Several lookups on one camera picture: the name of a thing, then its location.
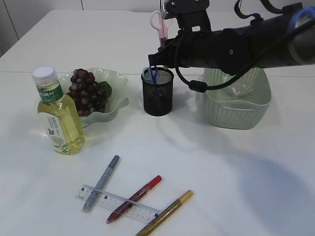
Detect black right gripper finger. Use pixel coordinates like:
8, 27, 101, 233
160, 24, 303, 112
148, 53, 170, 68

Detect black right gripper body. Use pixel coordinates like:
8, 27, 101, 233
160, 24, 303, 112
157, 30, 187, 68

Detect blue scissors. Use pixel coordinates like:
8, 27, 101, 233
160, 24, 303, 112
141, 65, 159, 85

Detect pink purple scissors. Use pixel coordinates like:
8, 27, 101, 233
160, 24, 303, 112
150, 11, 173, 47

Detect clear plastic sheet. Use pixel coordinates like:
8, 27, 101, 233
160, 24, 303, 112
222, 73, 254, 98

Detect purple artificial grape bunch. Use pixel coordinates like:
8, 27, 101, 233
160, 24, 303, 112
67, 68, 112, 117

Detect yellow tea bottle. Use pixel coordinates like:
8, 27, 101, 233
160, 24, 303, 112
31, 66, 86, 155

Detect silver glitter pen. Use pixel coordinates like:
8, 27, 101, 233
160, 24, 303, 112
82, 155, 120, 213

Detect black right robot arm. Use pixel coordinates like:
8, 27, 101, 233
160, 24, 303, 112
148, 0, 315, 75

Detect black mesh pen holder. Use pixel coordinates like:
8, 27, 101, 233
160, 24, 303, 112
141, 67, 174, 117

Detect green wavy glass plate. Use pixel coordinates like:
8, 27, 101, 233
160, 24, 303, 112
59, 67, 127, 127

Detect green woven plastic basket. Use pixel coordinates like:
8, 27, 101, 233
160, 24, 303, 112
202, 68, 271, 130

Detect red glitter pen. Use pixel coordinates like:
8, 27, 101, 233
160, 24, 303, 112
106, 175, 162, 224

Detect gold glitter pen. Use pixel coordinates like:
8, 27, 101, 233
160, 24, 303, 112
136, 190, 194, 236

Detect clear plastic ruler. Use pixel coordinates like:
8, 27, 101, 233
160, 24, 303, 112
75, 184, 161, 224

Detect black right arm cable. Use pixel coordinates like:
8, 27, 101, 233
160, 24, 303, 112
172, 0, 315, 93

